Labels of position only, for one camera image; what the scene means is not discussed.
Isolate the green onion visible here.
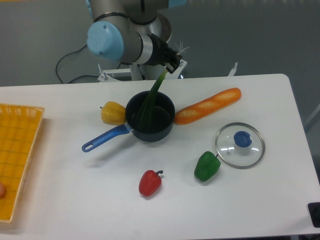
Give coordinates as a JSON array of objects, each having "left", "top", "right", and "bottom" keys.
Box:
[{"left": 132, "top": 41, "right": 189, "bottom": 132}]

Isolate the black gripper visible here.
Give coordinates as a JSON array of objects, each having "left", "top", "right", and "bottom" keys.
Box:
[{"left": 149, "top": 34, "right": 183, "bottom": 74}]

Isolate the dark pot blue handle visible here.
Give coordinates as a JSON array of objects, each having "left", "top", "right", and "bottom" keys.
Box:
[{"left": 82, "top": 91, "right": 176, "bottom": 153}]

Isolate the black object table corner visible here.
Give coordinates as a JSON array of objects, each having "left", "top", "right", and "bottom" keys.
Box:
[{"left": 307, "top": 202, "right": 320, "bottom": 228}]

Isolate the green bell pepper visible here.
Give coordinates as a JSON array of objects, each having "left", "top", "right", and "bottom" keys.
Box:
[{"left": 194, "top": 151, "right": 221, "bottom": 182}]

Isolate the orange baguette bread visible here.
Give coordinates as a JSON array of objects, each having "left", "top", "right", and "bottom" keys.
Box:
[{"left": 174, "top": 87, "right": 242, "bottom": 125}]

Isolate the peach object in basket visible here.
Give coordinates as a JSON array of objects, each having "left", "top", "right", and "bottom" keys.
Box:
[{"left": 0, "top": 182, "right": 6, "bottom": 198}]

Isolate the yellow bell pepper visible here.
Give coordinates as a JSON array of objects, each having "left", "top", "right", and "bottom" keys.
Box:
[{"left": 100, "top": 101, "right": 126, "bottom": 125}]

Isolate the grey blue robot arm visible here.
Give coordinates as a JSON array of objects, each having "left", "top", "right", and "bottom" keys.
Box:
[{"left": 86, "top": 0, "right": 186, "bottom": 74}]

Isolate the yellow woven basket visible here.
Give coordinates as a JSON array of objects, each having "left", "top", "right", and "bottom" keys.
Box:
[{"left": 0, "top": 103, "right": 45, "bottom": 223}]

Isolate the glass lid blue knob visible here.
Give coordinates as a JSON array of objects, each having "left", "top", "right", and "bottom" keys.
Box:
[{"left": 214, "top": 122, "right": 266, "bottom": 170}]

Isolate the red bell pepper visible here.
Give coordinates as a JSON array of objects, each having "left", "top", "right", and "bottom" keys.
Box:
[{"left": 138, "top": 170, "right": 163, "bottom": 197}]

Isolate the black cable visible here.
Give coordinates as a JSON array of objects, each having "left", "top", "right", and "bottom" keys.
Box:
[{"left": 55, "top": 44, "right": 101, "bottom": 84}]

